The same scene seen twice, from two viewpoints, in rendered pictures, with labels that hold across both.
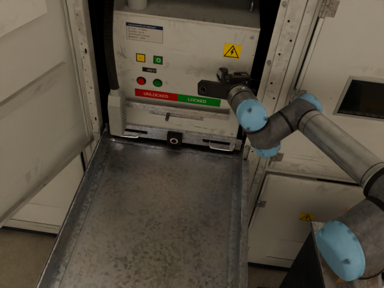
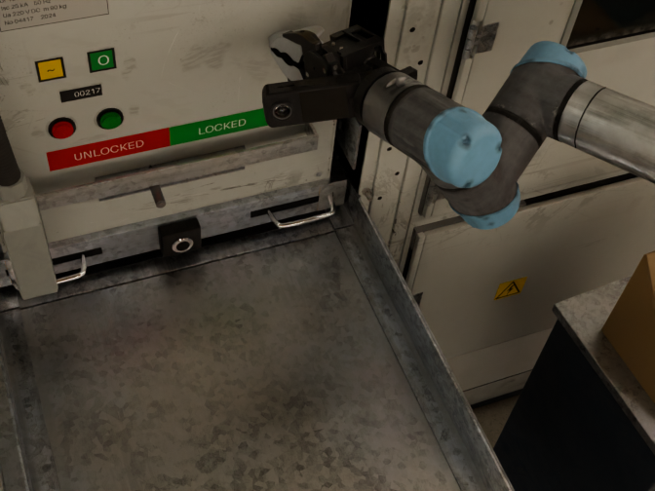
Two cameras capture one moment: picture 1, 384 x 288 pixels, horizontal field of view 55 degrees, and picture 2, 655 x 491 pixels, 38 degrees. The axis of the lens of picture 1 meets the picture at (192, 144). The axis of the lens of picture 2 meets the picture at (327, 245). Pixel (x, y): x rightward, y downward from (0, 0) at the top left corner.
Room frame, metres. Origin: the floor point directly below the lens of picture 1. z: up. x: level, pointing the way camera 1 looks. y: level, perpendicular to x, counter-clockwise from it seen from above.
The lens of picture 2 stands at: (0.22, 0.30, 2.00)
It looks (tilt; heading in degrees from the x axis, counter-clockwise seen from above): 52 degrees down; 330
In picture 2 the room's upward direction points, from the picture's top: 8 degrees clockwise
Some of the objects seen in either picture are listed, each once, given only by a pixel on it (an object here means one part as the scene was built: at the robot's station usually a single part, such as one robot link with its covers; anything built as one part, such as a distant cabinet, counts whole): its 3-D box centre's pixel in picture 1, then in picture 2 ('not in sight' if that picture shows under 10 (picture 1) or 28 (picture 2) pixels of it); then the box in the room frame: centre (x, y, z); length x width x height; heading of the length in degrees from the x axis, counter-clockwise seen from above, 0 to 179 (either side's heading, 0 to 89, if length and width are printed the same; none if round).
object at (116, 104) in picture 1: (117, 111); (24, 234); (1.02, 0.28, 1.04); 0.08 x 0.05 x 0.17; 178
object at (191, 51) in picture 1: (178, 84); (168, 103); (1.08, 0.07, 1.15); 0.48 x 0.01 x 0.48; 88
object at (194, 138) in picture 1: (175, 132); (173, 219); (1.10, 0.07, 0.89); 0.54 x 0.05 x 0.06; 88
